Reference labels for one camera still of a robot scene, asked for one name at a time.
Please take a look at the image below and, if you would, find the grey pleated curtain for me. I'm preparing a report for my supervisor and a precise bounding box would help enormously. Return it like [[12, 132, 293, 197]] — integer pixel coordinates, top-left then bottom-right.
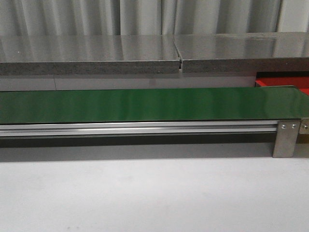
[[0, 0, 309, 36]]

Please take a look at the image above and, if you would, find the aluminium conveyor side rail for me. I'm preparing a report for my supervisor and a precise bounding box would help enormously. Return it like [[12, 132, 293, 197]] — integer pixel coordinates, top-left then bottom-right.
[[0, 120, 278, 137]]

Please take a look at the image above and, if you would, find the grey stone shelf slab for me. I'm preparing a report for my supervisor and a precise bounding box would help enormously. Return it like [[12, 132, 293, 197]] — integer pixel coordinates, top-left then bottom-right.
[[174, 32, 309, 73], [0, 35, 180, 75]]

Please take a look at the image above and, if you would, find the green conveyor belt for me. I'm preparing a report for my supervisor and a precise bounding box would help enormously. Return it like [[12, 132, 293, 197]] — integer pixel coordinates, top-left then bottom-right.
[[0, 87, 309, 124]]

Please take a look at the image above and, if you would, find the left grey stone shelf slab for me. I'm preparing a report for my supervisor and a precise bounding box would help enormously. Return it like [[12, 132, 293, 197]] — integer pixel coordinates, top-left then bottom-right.
[[0, 35, 180, 75]]

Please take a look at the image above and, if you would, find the steel end bracket plate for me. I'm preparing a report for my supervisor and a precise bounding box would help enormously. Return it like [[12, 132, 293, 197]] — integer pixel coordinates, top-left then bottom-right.
[[299, 118, 309, 135]]

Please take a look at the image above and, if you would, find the right grey stone shelf slab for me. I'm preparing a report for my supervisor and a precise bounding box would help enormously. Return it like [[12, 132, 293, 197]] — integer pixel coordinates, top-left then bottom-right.
[[174, 32, 309, 73]]

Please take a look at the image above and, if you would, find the steel conveyor support bracket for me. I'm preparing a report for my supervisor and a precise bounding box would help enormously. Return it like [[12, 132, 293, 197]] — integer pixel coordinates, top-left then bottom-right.
[[272, 120, 300, 158]]

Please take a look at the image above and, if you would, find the red plastic tray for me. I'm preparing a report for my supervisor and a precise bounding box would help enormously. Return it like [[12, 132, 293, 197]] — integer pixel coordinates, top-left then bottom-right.
[[255, 77, 309, 95]]

